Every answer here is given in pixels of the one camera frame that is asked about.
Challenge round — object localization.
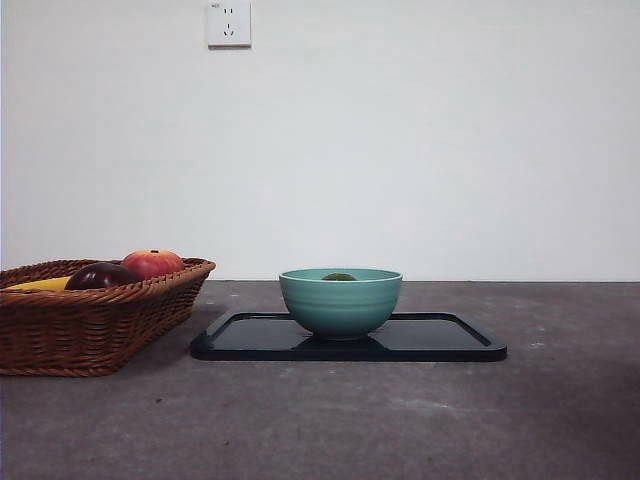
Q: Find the teal ceramic bowl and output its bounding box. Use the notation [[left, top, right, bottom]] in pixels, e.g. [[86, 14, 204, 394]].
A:
[[278, 267, 404, 342]]

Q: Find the black rectangular tray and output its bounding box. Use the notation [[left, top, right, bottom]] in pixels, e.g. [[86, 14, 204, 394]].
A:
[[190, 311, 509, 362]]

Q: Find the red and yellow apple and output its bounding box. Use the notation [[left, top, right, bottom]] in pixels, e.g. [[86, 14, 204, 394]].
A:
[[121, 248, 186, 281]]

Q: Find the dark red apple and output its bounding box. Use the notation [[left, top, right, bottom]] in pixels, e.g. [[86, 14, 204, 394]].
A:
[[64, 261, 142, 290]]

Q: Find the brown wicker basket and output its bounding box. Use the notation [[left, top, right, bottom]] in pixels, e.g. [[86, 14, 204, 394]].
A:
[[0, 256, 217, 377]]

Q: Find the yellow banana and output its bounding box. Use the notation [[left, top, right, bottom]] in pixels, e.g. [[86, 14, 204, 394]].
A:
[[3, 275, 73, 291]]

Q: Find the white wall power socket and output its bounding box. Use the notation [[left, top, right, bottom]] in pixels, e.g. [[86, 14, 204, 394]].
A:
[[207, 0, 252, 50]]

